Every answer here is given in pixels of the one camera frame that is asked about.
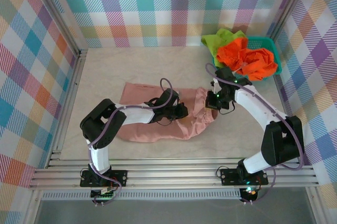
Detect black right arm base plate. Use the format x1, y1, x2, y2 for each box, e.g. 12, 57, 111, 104
220, 167, 269, 187

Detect teal plastic basket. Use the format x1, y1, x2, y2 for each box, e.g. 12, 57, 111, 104
212, 36, 283, 77

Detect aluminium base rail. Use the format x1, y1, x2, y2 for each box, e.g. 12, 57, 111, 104
28, 150, 321, 190

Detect grey slotted cable duct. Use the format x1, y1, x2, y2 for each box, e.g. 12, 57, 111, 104
42, 191, 242, 201

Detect aluminium side rail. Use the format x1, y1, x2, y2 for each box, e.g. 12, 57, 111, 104
44, 50, 89, 168
272, 75, 306, 161

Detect lime green shorts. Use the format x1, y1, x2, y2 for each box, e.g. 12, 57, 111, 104
201, 28, 248, 68

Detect circuit board with green light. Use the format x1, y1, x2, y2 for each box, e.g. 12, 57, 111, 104
90, 189, 116, 200

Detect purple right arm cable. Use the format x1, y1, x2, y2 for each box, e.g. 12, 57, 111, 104
205, 62, 304, 206

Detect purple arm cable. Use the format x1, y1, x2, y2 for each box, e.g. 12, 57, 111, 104
88, 77, 175, 207
205, 62, 304, 206

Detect pink shorts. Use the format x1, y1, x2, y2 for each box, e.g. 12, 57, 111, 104
115, 81, 218, 143

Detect aluminium corner post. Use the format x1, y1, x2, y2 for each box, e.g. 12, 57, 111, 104
25, 0, 89, 57
265, 0, 316, 43

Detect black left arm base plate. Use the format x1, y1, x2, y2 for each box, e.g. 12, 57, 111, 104
80, 169, 129, 188

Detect circuit board with orange light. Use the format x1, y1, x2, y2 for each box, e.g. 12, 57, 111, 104
242, 186, 258, 196

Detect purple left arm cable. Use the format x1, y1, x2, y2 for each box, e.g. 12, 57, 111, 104
88, 77, 175, 207

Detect orange shorts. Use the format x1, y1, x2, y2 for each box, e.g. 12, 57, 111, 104
216, 37, 279, 82

